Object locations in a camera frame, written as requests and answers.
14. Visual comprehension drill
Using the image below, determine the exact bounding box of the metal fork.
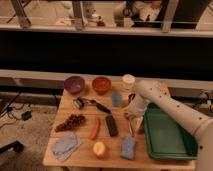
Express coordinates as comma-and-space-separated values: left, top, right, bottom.
124, 113, 134, 137

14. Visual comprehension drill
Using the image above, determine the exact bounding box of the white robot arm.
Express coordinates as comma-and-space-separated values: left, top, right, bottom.
127, 80, 213, 171

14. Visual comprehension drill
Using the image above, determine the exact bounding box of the small metal cup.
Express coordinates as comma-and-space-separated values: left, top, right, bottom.
128, 93, 136, 102

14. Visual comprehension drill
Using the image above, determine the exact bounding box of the small blue cup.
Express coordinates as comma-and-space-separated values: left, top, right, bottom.
111, 92, 122, 107

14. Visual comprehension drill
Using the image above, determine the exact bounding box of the white paper cup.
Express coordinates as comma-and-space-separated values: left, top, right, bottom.
122, 74, 135, 90

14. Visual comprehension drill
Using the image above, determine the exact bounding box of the blue sponge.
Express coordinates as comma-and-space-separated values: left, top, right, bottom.
120, 137, 136, 160

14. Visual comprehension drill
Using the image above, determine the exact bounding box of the black rectangular block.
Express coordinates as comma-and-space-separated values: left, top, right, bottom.
105, 115, 118, 137

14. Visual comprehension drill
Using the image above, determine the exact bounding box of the green plastic tray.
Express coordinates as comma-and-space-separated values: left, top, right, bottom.
144, 103, 198, 160

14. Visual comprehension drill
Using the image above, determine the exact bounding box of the orange carrot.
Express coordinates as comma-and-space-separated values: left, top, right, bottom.
90, 117, 100, 140

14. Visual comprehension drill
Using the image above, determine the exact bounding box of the orange-red bowl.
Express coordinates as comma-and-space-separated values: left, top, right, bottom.
92, 77, 111, 95

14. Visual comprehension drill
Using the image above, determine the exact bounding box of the bunch of dark grapes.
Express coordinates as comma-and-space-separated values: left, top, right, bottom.
55, 114, 86, 132

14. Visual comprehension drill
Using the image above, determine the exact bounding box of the purple bowl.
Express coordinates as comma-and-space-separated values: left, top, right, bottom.
64, 76, 85, 94

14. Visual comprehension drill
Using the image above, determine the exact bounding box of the blue crumpled cloth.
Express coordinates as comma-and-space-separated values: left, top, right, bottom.
51, 133, 82, 162

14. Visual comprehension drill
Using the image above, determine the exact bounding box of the black power adapter with cable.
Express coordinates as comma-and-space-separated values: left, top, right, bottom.
0, 92, 34, 123

